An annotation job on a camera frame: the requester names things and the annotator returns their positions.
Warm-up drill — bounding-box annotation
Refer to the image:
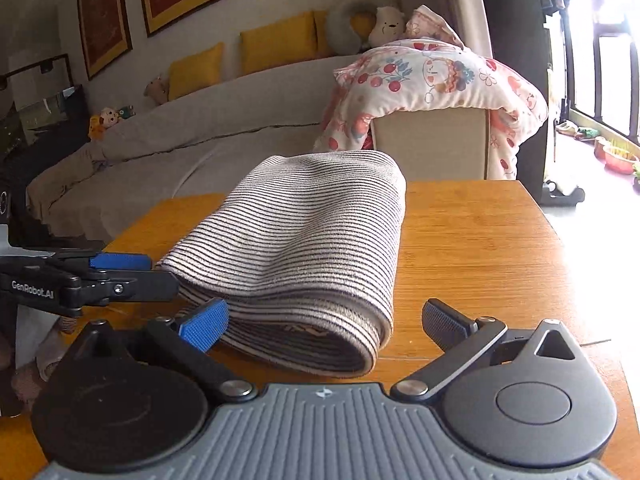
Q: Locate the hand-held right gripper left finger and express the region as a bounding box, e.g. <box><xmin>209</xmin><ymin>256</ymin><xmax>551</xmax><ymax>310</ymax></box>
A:
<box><xmin>74</xmin><ymin>297</ymin><xmax>257</xmax><ymax>404</ymax></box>

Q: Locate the beige armchair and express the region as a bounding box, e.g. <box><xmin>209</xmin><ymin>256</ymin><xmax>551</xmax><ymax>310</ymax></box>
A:
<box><xmin>371</xmin><ymin>107</ymin><xmax>492</xmax><ymax>181</ymax></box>

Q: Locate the red bowl planter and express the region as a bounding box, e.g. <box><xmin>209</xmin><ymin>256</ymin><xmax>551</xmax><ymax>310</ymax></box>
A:
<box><xmin>603</xmin><ymin>142</ymin><xmax>640</xmax><ymax>175</ymax></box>

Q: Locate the black side table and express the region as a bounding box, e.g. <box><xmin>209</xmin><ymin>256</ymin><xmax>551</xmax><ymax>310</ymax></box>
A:
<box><xmin>0</xmin><ymin>53</ymin><xmax>91</xmax><ymax>162</ymax></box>

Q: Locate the grey sofa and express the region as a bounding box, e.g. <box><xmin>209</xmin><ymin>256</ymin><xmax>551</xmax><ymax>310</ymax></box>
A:
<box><xmin>25</xmin><ymin>52</ymin><xmax>372</xmax><ymax>242</ymax></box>

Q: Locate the small beige plush toy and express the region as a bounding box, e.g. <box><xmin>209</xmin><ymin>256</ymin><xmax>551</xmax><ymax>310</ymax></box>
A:
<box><xmin>143</xmin><ymin>75</ymin><xmax>169</xmax><ymax>106</ymax></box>

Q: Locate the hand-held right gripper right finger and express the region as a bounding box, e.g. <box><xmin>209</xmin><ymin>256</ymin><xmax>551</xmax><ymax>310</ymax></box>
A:
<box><xmin>389</xmin><ymin>297</ymin><xmax>584</xmax><ymax>402</ymax></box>

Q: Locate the colourful plush doll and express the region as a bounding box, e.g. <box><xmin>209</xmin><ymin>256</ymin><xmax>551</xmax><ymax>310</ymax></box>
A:
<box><xmin>88</xmin><ymin>105</ymin><xmax>136</xmax><ymax>141</ymax></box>

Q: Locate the striped grey sweater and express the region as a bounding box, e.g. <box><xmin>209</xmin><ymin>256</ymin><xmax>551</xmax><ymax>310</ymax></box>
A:
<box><xmin>155</xmin><ymin>151</ymin><xmax>407</xmax><ymax>379</ymax></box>

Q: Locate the white plush bear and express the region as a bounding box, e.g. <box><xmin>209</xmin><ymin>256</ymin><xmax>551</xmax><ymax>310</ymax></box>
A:
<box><xmin>368</xmin><ymin>5</ymin><xmax>406</xmax><ymax>49</ymax></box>

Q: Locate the black stand base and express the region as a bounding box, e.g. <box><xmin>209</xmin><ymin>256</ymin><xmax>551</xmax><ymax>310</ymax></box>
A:
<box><xmin>542</xmin><ymin>180</ymin><xmax>586</xmax><ymax>205</ymax></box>

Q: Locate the floral printed blanket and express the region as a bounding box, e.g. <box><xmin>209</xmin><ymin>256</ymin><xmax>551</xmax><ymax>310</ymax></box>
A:
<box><xmin>313</xmin><ymin>5</ymin><xmax>550</xmax><ymax>181</ymax></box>

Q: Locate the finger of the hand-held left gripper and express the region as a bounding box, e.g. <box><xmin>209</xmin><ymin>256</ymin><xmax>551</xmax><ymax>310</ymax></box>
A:
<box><xmin>79</xmin><ymin>270</ymin><xmax>182</xmax><ymax>308</ymax></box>
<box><xmin>49</xmin><ymin>251</ymin><xmax>154</xmax><ymax>279</ymax></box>

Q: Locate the yellow sofa cushion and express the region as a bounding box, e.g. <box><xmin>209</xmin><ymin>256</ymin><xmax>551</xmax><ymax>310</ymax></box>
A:
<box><xmin>240</xmin><ymin>12</ymin><xmax>321</xmax><ymax>76</ymax></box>
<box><xmin>167</xmin><ymin>42</ymin><xmax>226</xmax><ymax>102</ymax></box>
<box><xmin>312</xmin><ymin>10</ymin><xmax>334</xmax><ymax>57</ymax></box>
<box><xmin>350</xmin><ymin>12</ymin><xmax>377</xmax><ymax>37</ymax></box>

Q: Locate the black window frame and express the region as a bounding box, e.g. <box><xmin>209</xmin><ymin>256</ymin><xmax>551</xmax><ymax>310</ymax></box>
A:
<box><xmin>560</xmin><ymin>10</ymin><xmax>640</xmax><ymax>147</ymax></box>

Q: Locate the pink fuzzy slipper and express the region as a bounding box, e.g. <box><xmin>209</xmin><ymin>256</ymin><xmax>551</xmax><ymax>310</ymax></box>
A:
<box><xmin>34</xmin><ymin>327</ymin><xmax>77</xmax><ymax>382</ymax></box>

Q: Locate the grey neck pillow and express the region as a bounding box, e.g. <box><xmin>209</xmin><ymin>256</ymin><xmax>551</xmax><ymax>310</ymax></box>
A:
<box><xmin>325</xmin><ymin>0</ymin><xmax>377</xmax><ymax>56</ymax></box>

